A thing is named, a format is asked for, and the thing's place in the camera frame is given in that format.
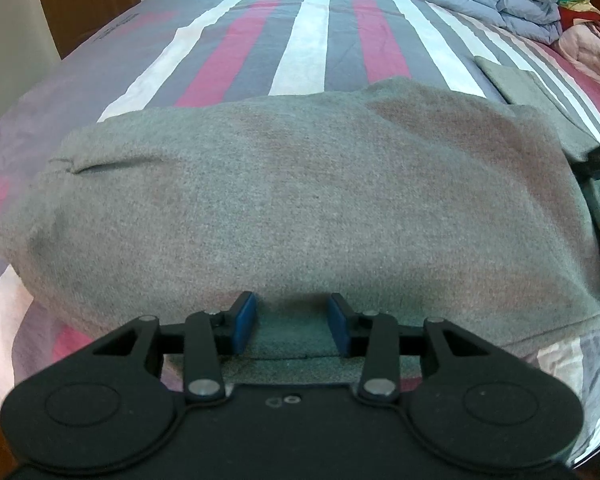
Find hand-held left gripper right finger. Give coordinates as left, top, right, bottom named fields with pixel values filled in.
left=329, top=292, right=497, bottom=406

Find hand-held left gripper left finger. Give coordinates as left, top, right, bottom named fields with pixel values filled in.
left=93, top=291, right=258, bottom=404

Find pink quilted blanket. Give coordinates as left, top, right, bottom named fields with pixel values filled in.
left=550, top=22, right=600, bottom=111

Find grey pants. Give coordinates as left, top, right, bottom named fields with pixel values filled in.
left=0, top=55, right=600, bottom=377

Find striped bed sheet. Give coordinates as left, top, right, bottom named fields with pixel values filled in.
left=0, top=0, right=600, bottom=463

